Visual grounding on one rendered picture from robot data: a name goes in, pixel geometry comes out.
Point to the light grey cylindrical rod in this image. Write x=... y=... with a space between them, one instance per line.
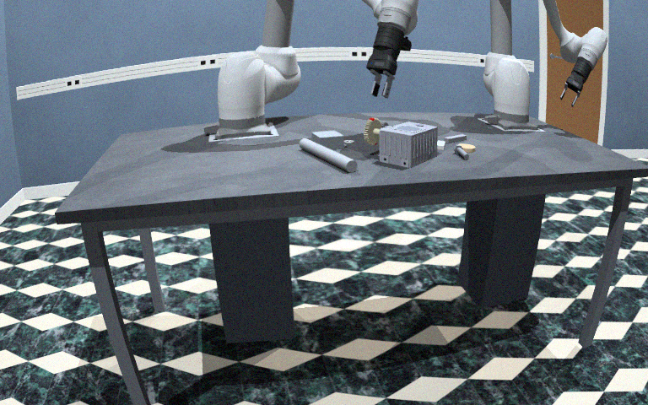
x=331 y=156

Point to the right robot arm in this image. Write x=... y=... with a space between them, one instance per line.
x=245 y=86

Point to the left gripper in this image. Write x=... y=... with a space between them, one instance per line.
x=586 y=61

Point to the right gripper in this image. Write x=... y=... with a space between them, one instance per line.
x=393 y=24

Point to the grey metal bolt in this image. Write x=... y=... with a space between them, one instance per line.
x=458 y=150

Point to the tan flat round disc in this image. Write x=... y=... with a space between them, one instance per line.
x=468 y=148

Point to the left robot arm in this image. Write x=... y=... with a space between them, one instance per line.
x=510 y=82

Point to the short grey metal bar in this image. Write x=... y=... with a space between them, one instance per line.
x=457 y=138

